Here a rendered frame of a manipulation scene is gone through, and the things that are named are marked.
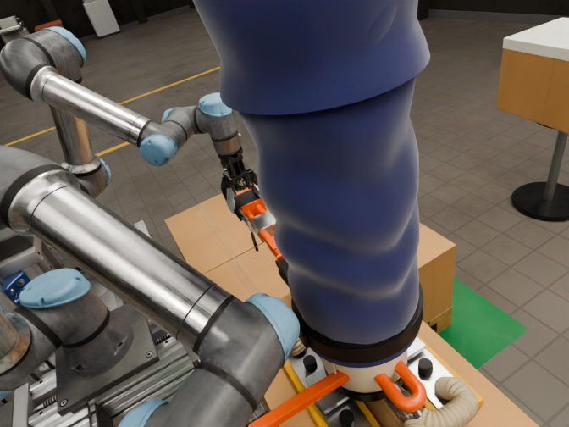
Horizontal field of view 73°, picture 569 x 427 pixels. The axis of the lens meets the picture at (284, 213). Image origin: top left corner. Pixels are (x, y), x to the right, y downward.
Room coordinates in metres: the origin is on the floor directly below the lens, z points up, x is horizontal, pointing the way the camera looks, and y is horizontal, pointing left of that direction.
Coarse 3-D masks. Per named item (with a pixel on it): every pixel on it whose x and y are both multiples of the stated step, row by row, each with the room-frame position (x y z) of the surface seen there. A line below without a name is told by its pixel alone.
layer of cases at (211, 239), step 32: (192, 224) 1.79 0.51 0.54; (224, 224) 1.71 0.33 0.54; (192, 256) 1.51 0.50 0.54; (224, 256) 1.45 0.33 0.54; (256, 256) 1.39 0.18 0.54; (448, 256) 1.12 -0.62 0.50; (224, 288) 1.23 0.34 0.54; (256, 288) 1.18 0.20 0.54; (288, 288) 1.14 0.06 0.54; (448, 288) 1.12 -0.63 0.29
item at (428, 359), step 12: (432, 348) 0.46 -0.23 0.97; (408, 360) 0.44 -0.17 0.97; (420, 360) 0.42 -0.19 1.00; (432, 360) 0.43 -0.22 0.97; (444, 360) 0.43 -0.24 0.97; (420, 372) 0.41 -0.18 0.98; (432, 372) 0.40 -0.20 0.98; (444, 372) 0.40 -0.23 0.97; (432, 384) 0.38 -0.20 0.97; (432, 396) 0.36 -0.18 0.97; (480, 396) 0.34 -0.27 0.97; (432, 408) 0.34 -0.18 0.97
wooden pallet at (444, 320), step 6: (444, 312) 1.11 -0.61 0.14; (450, 312) 1.13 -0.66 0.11; (438, 318) 1.10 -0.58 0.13; (444, 318) 1.11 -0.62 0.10; (450, 318) 1.13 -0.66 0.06; (432, 324) 1.09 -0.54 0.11; (438, 324) 1.10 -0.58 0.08; (444, 324) 1.12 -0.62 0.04; (450, 324) 1.13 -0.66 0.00; (438, 330) 1.10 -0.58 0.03
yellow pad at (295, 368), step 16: (304, 352) 0.53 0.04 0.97; (288, 368) 0.50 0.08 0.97; (304, 368) 0.49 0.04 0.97; (320, 368) 0.48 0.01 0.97; (304, 384) 0.45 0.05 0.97; (352, 400) 0.39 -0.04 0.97; (320, 416) 0.38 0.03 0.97; (336, 416) 0.37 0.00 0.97; (352, 416) 0.35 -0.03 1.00; (368, 416) 0.36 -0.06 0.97
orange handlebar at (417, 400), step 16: (256, 208) 0.98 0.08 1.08; (272, 240) 0.80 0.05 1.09; (400, 368) 0.37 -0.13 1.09; (320, 384) 0.38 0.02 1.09; (336, 384) 0.37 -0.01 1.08; (384, 384) 0.35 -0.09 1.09; (416, 384) 0.33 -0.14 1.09; (288, 400) 0.36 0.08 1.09; (304, 400) 0.36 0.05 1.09; (400, 400) 0.31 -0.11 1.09; (416, 400) 0.31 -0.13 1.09; (272, 416) 0.34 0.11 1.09; (288, 416) 0.34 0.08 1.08
